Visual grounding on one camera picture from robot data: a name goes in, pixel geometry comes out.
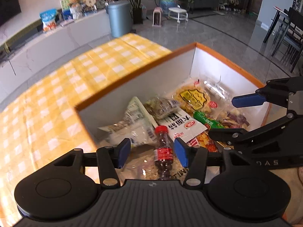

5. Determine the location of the white round stool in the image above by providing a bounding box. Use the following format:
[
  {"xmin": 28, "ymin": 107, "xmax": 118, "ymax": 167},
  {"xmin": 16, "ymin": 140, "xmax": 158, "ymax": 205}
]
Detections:
[{"xmin": 168, "ymin": 7, "xmax": 188, "ymax": 24}]

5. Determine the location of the orange cardboard box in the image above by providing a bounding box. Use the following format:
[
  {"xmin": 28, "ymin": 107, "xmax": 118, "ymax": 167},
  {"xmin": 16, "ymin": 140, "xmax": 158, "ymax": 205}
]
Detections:
[{"xmin": 76, "ymin": 44, "xmax": 270, "ymax": 184}]

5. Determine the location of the yellow checkered tablecloth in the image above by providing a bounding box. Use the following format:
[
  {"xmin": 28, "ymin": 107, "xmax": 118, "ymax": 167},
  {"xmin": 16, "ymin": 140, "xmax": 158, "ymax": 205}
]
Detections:
[{"xmin": 1, "ymin": 33, "xmax": 169, "ymax": 226}]

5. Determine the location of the yellow puffed snack bag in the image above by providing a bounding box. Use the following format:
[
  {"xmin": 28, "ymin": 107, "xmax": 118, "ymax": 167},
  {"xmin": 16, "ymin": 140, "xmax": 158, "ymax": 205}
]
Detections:
[{"xmin": 172, "ymin": 79, "xmax": 218, "ymax": 116}]

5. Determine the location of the round wooden sign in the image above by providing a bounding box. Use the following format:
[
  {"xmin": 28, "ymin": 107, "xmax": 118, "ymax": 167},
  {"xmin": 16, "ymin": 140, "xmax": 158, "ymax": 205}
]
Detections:
[{"xmin": 83, "ymin": 0, "xmax": 96, "ymax": 7}]

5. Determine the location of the white flat snack packet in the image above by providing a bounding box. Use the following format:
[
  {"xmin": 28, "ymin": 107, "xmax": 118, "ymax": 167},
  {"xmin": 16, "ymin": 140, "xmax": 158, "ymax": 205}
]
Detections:
[{"xmin": 98, "ymin": 120, "xmax": 157, "ymax": 147}]

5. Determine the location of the green sausage stick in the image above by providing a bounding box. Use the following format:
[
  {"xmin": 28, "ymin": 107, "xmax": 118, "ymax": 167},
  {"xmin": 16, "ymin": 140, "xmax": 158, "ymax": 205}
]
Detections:
[{"xmin": 193, "ymin": 111, "xmax": 224, "ymax": 130}]

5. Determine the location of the pink small stool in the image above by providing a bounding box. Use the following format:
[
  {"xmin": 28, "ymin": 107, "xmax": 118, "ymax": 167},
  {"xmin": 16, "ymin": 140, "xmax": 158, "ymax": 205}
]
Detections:
[{"xmin": 152, "ymin": 7, "xmax": 162, "ymax": 27}]

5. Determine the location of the white TV console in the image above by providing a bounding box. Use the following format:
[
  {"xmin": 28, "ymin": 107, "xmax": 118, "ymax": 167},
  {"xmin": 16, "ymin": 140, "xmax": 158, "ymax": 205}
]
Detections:
[{"xmin": 1, "ymin": 9, "xmax": 110, "ymax": 101}]

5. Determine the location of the teddy bear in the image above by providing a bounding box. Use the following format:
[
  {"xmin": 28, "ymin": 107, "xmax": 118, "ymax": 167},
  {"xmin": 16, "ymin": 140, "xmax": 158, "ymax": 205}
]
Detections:
[{"xmin": 68, "ymin": 0, "xmax": 81, "ymax": 7}]

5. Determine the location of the clear nut snack bag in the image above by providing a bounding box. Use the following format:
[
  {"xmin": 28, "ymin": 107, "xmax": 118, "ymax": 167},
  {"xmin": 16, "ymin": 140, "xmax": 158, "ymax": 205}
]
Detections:
[{"xmin": 144, "ymin": 97, "xmax": 180, "ymax": 120}]

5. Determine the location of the white spicy strip snack bag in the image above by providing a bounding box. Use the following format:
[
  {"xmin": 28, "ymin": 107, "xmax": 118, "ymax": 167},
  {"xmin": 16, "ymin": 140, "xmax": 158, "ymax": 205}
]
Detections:
[{"xmin": 157, "ymin": 109, "xmax": 209, "ymax": 148}]

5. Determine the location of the grey-blue trash bin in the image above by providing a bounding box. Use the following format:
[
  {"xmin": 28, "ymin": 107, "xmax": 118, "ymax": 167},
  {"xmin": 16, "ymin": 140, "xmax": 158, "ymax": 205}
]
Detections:
[{"xmin": 107, "ymin": 0, "xmax": 133, "ymax": 38}]

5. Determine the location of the dark dining chair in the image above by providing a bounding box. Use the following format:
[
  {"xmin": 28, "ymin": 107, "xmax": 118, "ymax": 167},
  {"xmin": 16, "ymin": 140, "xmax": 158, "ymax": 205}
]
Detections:
[{"xmin": 263, "ymin": 6, "xmax": 302, "ymax": 73}]

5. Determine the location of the black television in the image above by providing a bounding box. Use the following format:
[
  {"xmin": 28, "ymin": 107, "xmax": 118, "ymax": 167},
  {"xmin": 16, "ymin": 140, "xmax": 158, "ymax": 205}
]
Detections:
[{"xmin": 0, "ymin": 0, "xmax": 21, "ymax": 26}]

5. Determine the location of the blue snack bag on counter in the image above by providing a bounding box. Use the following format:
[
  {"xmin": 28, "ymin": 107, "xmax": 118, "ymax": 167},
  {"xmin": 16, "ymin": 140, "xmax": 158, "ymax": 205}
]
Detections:
[{"xmin": 40, "ymin": 8, "xmax": 57, "ymax": 32}]

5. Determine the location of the green white box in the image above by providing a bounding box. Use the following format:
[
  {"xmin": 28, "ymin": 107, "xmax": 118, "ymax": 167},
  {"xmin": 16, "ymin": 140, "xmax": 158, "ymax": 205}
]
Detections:
[{"xmin": 60, "ymin": 0, "xmax": 83, "ymax": 11}]

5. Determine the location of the white green triangular packet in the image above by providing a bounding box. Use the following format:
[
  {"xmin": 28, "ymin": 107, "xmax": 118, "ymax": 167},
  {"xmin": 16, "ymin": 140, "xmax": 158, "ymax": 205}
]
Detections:
[{"xmin": 122, "ymin": 96, "xmax": 158, "ymax": 128}]

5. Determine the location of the small cola bottle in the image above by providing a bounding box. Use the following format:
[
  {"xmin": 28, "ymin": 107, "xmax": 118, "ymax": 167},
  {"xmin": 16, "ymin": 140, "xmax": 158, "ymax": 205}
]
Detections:
[{"xmin": 154, "ymin": 126, "xmax": 174, "ymax": 180}]

